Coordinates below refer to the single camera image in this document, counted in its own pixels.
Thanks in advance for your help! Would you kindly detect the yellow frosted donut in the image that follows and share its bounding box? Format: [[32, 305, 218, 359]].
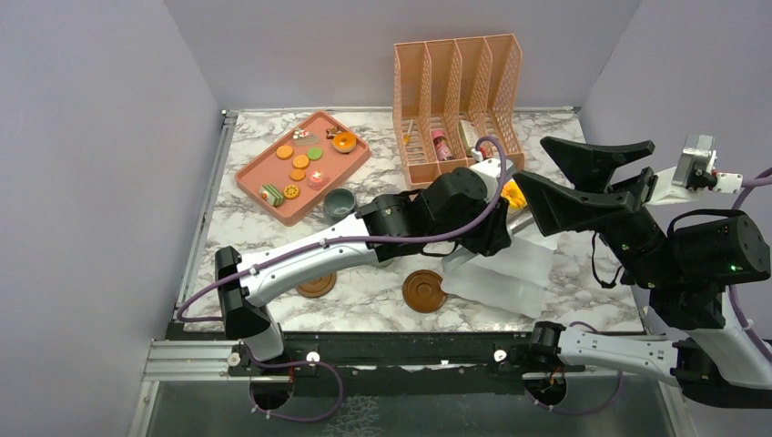
[[501, 180, 527, 213]]

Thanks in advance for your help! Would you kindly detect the green layered cake slice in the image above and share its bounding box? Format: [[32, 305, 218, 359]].
[[259, 184, 285, 208]]

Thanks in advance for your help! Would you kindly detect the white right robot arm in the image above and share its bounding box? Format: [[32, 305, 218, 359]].
[[504, 172, 771, 409]]

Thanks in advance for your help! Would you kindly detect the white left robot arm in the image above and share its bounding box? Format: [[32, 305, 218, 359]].
[[216, 158, 554, 374]]

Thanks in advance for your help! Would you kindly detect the white tiered dessert stand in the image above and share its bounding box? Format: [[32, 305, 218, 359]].
[[442, 227, 558, 319]]

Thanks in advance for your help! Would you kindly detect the right brown wooden coaster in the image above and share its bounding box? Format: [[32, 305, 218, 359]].
[[402, 269, 447, 313]]

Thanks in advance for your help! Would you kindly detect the brown wooden coaster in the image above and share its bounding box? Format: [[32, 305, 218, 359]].
[[402, 269, 447, 313], [296, 272, 337, 299]]

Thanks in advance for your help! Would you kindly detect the pink bottle in organizer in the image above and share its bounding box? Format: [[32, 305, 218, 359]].
[[431, 128, 454, 162]]

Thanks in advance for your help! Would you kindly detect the tan box in organizer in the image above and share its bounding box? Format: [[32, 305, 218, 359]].
[[458, 119, 483, 158]]

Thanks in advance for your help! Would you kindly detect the pink mesh file organizer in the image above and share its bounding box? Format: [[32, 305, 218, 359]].
[[392, 34, 525, 188]]

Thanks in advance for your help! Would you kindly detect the dark blue-green ceramic mug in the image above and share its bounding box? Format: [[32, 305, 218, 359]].
[[322, 188, 358, 224]]

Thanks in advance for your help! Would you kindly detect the orange glazed donut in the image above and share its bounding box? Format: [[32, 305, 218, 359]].
[[332, 131, 357, 154]]

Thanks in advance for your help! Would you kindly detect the left brown wooden coaster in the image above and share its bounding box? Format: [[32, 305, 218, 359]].
[[296, 272, 337, 299]]

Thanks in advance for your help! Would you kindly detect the pink snowball cake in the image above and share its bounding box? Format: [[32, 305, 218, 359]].
[[308, 171, 329, 190]]

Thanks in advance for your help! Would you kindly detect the green macaron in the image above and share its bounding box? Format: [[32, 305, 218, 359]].
[[306, 147, 323, 161]]

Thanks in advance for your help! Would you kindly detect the yellow flower cookie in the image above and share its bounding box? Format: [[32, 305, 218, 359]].
[[283, 184, 300, 199]]

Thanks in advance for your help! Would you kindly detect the pink dessert tray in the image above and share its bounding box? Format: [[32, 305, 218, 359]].
[[235, 111, 371, 226]]

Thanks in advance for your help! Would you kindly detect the orange round biscuit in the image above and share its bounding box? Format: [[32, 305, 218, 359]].
[[276, 145, 294, 160]]

